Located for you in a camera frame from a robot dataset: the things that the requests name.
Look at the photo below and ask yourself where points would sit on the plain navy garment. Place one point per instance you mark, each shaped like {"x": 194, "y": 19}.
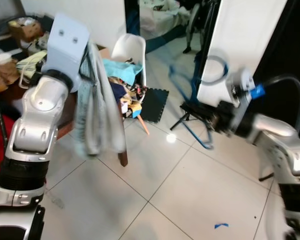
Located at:
{"x": 117, "y": 92}

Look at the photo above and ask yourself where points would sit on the white plastic chair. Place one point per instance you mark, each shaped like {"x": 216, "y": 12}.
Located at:
{"x": 130, "y": 47}

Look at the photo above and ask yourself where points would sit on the white bedding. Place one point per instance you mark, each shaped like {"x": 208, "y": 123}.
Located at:
{"x": 160, "y": 20}

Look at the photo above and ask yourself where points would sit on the light grey shorts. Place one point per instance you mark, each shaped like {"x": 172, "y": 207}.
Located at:
{"x": 97, "y": 110}

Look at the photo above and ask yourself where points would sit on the blue plastic hanger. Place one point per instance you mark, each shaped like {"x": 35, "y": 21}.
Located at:
{"x": 195, "y": 135}

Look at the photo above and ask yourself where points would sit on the teal cloth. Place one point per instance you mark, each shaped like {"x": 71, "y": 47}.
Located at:
{"x": 122, "y": 70}

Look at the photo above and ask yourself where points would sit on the cardboard box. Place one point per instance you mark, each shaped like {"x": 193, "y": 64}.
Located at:
{"x": 106, "y": 51}

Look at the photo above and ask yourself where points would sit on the blue tape piece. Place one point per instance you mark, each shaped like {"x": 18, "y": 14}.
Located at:
{"x": 221, "y": 225}

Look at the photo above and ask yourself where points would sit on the brown basket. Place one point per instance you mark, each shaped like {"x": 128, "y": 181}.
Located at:
{"x": 25, "y": 31}

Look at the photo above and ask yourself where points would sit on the multicoloured item pile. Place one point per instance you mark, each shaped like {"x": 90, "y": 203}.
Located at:
{"x": 135, "y": 97}

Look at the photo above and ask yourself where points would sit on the black door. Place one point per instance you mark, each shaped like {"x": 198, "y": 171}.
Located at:
{"x": 290, "y": 40}

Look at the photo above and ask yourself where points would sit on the black foam floor mat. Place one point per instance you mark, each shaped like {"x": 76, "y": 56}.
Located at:
{"x": 155, "y": 105}

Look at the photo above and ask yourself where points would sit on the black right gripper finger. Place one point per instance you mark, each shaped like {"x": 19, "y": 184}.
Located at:
{"x": 202, "y": 118}
{"x": 200, "y": 107}

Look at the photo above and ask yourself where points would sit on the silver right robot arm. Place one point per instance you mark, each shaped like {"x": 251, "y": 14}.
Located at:
{"x": 285, "y": 145}

